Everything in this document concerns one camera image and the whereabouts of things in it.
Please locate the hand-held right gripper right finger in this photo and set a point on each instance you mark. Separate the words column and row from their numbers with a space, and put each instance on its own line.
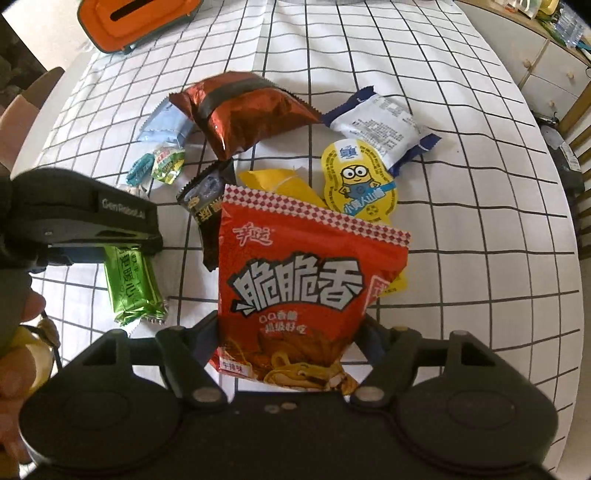
column 376, row 341

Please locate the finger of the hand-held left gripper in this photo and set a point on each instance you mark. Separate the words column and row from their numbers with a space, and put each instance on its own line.
column 78, row 254

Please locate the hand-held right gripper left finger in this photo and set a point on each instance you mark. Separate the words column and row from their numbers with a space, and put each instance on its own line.
column 201, row 339

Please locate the green snack packet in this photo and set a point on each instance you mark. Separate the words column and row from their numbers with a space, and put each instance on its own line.
column 131, row 290

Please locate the red snack packet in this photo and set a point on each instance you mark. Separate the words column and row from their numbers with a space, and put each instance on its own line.
column 300, row 286

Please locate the green and white candy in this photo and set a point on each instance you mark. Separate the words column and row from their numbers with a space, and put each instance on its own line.
column 168, row 164

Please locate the yellow snack packet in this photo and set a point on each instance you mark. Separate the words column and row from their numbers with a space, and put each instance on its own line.
column 277, row 184

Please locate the person's left hand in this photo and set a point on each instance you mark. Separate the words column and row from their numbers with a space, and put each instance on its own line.
column 11, row 415

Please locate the teal wrapped candy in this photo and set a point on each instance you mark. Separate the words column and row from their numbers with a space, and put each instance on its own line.
column 140, row 170

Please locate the pink padded chair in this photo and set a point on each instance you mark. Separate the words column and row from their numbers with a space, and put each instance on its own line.
column 18, row 115

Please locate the light blue snack packet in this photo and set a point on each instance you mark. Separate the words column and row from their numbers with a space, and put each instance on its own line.
column 161, row 127

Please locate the black snack packet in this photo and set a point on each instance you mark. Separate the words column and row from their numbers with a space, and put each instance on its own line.
column 210, row 203

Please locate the white checked tablecloth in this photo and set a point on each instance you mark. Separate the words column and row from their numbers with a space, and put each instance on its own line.
column 461, row 230

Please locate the yellow cartoon jelly cup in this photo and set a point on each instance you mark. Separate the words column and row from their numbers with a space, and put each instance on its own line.
column 358, row 180

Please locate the orange tissue box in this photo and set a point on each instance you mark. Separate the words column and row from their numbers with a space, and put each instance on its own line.
column 134, row 21

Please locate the brown foil snack packet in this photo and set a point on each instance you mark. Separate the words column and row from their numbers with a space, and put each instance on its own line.
column 244, row 110

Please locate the white and blue snack packet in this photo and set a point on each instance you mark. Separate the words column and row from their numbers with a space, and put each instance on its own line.
column 378, row 124

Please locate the white cabinet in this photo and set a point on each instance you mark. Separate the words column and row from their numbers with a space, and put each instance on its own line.
column 549, row 69

